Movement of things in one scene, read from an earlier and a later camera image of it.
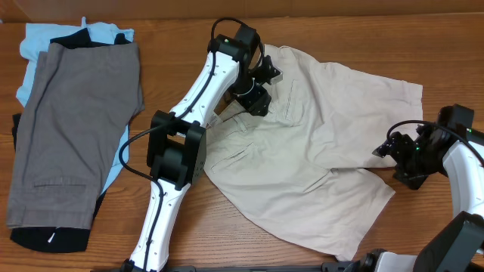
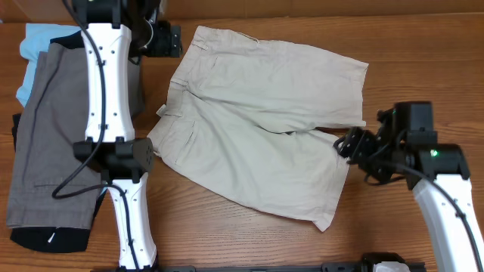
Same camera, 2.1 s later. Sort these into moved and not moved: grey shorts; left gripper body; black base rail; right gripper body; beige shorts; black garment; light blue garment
Moved: right gripper body; left gripper body; beige shorts
Not moved: black base rail; grey shorts; black garment; light blue garment
